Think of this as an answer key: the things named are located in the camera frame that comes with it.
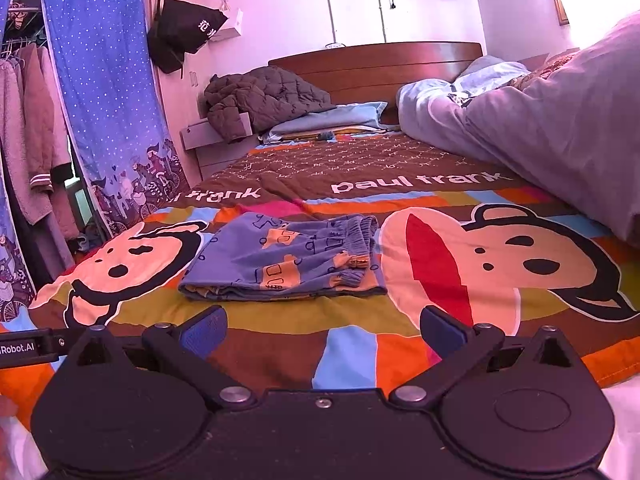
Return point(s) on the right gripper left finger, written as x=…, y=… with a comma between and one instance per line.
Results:
x=182, y=351

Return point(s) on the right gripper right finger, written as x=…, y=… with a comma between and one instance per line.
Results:
x=461, y=348

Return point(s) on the blue patterned kids pants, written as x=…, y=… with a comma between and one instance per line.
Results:
x=259, y=258

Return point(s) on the colourful paul frank bedspread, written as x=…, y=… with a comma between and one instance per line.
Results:
x=472, y=238

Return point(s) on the hanging pink fleece garment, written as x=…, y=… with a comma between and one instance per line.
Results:
x=34, y=137

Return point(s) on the white bedside cabinet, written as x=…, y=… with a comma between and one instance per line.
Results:
x=211, y=151

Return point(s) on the dark quilted jacket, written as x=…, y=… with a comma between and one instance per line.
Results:
x=268, y=95

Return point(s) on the grey lilac duvet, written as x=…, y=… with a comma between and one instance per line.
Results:
x=574, y=133

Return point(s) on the light blue pillow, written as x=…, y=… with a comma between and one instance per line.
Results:
x=356, y=114

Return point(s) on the wooden headboard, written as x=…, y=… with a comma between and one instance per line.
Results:
x=375, y=72

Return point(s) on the blue cartoon wardrobe curtain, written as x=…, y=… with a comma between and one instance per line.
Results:
x=118, y=130

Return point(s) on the black tote bag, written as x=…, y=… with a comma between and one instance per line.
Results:
x=180, y=28

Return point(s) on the white wall shelf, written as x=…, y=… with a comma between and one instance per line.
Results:
x=232, y=28

